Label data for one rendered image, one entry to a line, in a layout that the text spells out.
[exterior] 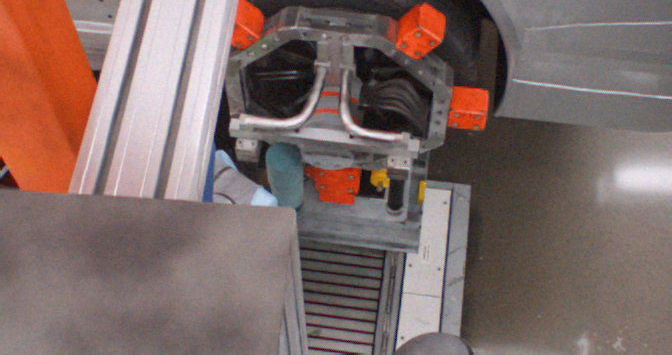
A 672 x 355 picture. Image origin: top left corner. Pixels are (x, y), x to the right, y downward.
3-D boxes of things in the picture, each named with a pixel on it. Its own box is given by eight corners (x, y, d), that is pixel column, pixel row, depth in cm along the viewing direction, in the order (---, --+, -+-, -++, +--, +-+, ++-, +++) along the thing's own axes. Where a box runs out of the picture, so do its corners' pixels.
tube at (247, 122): (331, 70, 206) (330, 40, 197) (318, 139, 196) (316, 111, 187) (255, 62, 207) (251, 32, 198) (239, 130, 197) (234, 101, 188)
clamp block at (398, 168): (412, 148, 204) (413, 134, 199) (408, 181, 199) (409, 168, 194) (390, 145, 204) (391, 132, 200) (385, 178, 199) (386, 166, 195)
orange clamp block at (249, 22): (267, 14, 203) (237, -9, 199) (261, 41, 199) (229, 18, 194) (248, 26, 208) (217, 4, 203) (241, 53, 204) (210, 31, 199)
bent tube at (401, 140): (416, 80, 204) (420, 50, 195) (408, 150, 194) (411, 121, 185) (340, 72, 206) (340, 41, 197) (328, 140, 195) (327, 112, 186)
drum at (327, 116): (367, 105, 225) (368, 69, 213) (356, 176, 214) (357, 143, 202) (312, 98, 226) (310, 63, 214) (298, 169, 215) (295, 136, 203)
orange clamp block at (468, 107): (448, 102, 221) (485, 106, 221) (445, 128, 217) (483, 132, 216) (451, 85, 215) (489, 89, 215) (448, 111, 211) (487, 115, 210)
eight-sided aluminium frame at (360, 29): (440, 158, 241) (463, 22, 195) (438, 179, 237) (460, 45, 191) (241, 135, 245) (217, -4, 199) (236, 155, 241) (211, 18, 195)
